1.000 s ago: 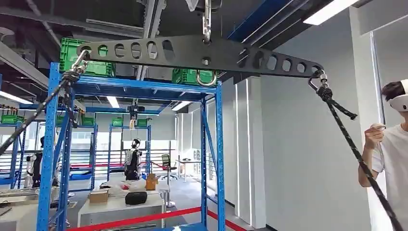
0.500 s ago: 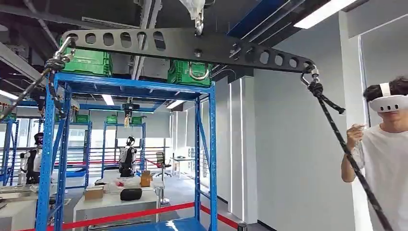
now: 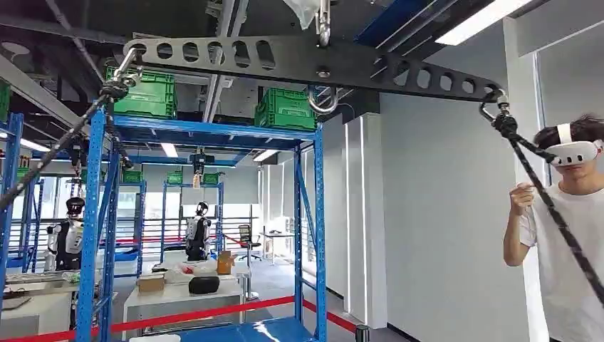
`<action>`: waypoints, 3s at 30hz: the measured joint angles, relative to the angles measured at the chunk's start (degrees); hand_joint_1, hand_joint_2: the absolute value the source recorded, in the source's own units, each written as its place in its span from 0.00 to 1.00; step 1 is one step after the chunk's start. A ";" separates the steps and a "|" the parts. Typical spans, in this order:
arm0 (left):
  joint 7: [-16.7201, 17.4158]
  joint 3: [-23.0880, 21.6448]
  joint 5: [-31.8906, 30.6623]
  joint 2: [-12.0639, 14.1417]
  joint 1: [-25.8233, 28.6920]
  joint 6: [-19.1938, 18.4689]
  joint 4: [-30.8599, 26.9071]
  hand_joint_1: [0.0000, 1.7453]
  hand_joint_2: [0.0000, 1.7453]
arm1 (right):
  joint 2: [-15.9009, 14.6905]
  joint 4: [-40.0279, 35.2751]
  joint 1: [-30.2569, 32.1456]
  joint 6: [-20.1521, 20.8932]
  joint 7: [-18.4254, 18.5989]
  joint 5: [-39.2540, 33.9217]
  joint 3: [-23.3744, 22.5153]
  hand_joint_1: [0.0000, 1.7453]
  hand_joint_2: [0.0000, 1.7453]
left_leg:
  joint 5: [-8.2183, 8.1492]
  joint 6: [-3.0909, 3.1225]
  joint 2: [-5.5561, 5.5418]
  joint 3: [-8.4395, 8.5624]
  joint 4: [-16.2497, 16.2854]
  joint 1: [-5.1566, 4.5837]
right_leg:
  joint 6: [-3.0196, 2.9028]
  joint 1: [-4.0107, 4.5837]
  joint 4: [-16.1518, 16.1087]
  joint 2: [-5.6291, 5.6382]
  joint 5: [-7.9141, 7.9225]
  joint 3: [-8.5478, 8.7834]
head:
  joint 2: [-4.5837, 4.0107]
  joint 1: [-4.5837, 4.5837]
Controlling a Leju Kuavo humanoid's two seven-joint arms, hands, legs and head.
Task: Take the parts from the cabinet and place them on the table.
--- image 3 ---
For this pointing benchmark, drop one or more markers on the person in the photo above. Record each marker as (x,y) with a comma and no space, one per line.
(566,255)

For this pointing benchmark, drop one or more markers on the white work table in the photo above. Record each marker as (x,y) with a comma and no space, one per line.
(184,302)

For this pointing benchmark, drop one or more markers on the silver stanchion post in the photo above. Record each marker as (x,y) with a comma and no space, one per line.
(248,278)

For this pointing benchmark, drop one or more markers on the large blue steel rack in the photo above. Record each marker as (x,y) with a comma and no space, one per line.
(92,212)

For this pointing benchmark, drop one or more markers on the white VR headset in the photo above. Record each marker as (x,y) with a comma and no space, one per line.
(573,152)

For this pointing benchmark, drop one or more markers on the clear plastic bag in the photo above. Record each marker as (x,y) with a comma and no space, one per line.
(191,269)

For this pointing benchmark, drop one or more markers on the yellow hoist pendant tag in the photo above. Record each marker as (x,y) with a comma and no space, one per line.
(197,181)

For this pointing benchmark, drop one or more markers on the silver carabiner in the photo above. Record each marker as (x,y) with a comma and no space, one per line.
(499,100)
(125,63)

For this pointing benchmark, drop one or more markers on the open cardboard box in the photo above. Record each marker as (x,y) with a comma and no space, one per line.
(225,263)

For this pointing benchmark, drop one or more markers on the grey workbench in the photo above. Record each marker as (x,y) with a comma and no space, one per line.
(33,283)

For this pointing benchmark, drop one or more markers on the large green plastic crate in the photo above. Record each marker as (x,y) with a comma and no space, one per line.
(285,109)
(144,94)
(3,99)

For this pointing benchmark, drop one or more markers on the short red barrier belt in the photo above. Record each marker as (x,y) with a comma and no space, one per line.
(330,317)
(233,240)

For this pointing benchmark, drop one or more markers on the blue rack upright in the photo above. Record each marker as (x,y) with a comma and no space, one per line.
(10,189)

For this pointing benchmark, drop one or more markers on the silver hoist hook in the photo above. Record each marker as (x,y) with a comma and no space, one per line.
(323,26)

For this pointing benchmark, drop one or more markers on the hanging clear plastic sheet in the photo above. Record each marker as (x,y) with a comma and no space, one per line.
(302,12)

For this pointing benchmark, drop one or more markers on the narrow blue shelving rack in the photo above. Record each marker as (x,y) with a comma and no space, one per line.
(164,222)

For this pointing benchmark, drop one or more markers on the closed cardboard box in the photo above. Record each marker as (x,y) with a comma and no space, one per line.
(151,283)

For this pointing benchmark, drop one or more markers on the blue crane beam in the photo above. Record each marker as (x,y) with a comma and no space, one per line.
(151,160)

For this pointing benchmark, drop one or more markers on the long ceiling light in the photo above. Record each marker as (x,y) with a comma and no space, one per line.
(169,150)
(33,145)
(264,155)

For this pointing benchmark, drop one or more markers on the wide blue shelving rack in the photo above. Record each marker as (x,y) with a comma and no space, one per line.
(141,222)

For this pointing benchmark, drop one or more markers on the black office chair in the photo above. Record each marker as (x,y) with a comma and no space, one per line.
(246,240)

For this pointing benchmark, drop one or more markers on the black stanchion post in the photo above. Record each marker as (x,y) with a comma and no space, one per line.
(362,333)

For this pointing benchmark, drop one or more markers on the person's right hand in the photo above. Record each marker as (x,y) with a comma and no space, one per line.
(520,198)

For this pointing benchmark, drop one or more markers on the white desk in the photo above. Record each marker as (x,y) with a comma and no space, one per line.
(276,234)

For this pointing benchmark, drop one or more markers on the grey gantry beam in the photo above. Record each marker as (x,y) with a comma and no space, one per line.
(33,89)

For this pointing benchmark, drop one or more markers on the blue ceiling beam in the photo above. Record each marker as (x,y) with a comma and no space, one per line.
(391,19)

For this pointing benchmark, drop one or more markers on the blue plastic bin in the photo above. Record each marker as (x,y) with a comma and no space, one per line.
(125,256)

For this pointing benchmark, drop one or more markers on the silver shackle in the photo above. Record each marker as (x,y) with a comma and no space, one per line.
(313,105)

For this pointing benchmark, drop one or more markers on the black carrying case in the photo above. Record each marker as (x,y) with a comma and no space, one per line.
(204,285)

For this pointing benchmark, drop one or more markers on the black and white humanoid robot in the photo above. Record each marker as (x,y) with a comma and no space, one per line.
(197,233)
(68,238)

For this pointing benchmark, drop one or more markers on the wide ceiling light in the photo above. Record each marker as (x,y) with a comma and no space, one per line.
(481,19)

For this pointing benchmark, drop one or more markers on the black perforated spreader bar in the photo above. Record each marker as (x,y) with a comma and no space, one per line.
(292,59)

